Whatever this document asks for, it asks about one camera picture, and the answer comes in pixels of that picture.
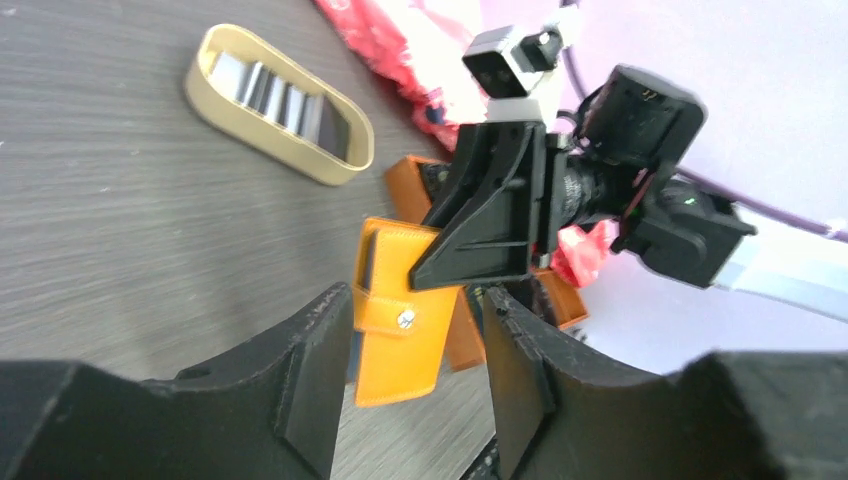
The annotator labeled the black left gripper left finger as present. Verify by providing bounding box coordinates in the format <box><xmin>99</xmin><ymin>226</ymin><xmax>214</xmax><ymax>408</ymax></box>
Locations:
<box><xmin>1</xmin><ymin>283</ymin><xmax>353</xmax><ymax>479</ymax></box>

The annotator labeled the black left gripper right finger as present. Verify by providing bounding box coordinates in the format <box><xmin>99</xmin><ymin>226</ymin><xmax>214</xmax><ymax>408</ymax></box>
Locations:
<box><xmin>484</xmin><ymin>288</ymin><xmax>847</xmax><ymax>479</ymax></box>

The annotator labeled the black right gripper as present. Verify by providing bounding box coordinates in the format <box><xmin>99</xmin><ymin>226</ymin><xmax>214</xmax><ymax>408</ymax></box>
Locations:
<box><xmin>409</xmin><ymin>64</ymin><xmax>756</xmax><ymax>291</ymax></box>

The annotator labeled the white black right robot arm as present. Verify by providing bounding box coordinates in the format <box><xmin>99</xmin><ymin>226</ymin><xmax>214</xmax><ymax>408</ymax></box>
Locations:
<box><xmin>407</xmin><ymin>65</ymin><xmax>847</xmax><ymax>321</ymax></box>

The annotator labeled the beige oval card tray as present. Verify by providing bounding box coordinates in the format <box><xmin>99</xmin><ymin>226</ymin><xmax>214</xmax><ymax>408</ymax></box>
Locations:
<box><xmin>184</xmin><ymin>24</ymin><xmax>375</xmax><ymax>186</ymax></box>

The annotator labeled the stack of cards in tray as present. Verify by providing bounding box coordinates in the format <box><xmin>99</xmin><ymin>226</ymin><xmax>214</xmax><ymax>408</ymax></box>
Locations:
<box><xmin>208</xmin><ymin>52</ymin><xmax>350</xmax><ymax>162</ymax></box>

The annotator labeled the wooden compartment organizer box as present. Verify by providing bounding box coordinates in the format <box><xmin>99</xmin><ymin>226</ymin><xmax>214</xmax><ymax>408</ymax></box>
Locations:
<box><xmin>385</xmin><ymin>156</ymin><xmax>589</xmax><ymax>334</ymax></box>

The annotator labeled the pink white garment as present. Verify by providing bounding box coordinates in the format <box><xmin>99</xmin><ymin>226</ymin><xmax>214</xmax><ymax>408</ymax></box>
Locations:
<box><xmin>320</xmin><ymin>1</ymin><xmax>579</xmax><ymax>281</ymax></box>

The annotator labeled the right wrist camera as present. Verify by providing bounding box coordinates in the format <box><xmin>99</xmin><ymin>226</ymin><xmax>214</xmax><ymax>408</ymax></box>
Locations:
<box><xmin>462</xmin><ymin>25</ymin><xmax>564</xmax><ymax>100</ymax></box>

